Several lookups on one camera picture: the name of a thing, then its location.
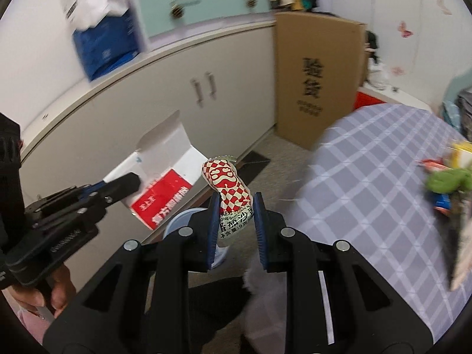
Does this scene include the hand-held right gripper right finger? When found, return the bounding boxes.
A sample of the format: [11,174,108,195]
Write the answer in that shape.
[253,192,434,354]

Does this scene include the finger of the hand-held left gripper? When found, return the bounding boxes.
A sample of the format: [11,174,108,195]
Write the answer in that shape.
[75,181,108,198]
[96,172,143,210]

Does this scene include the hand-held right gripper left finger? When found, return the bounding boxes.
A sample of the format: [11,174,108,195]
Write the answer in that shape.
[42,192,222,354]

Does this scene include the light blue trash bin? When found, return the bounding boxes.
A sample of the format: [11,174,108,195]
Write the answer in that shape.
[164,207,230,268]

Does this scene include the red white checkered snack packet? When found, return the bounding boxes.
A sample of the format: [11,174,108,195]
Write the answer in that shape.
[201,155,255,248]

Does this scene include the white red cardboard box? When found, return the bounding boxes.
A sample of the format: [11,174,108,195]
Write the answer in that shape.
[103,110,207,231]

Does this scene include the person's left hand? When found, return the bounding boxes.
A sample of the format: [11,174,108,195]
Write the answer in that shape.
[7,265,77,319]

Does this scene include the dark floor mat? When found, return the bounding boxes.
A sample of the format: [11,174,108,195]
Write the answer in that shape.
[236,150,272,167]

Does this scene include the white cabinet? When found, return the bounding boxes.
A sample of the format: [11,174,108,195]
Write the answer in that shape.
[18,17,277,296]

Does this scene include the plaid bed sheet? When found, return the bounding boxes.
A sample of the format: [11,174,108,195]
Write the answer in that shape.
[295,103,472,343]

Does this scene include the blue bag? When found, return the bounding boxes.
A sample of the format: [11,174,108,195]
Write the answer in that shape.
[72,9,143,82]

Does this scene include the red storage box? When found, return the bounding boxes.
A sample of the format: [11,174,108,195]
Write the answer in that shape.
[352,90,392,112]

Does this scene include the blue snack packet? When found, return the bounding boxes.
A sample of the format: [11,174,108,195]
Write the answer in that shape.
[433,194,453,215]

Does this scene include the large brown cardboard box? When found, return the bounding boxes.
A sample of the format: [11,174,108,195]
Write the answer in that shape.
[273,11,369,152]

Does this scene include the white crumpled cloth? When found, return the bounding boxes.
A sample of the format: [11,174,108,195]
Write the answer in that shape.
[369,64,390,90]

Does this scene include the green crumpled wrapper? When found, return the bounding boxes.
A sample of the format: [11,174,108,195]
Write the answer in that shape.
[426,168,472,194]

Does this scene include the dark bag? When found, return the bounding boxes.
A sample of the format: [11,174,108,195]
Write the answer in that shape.
[456,88,472,138]

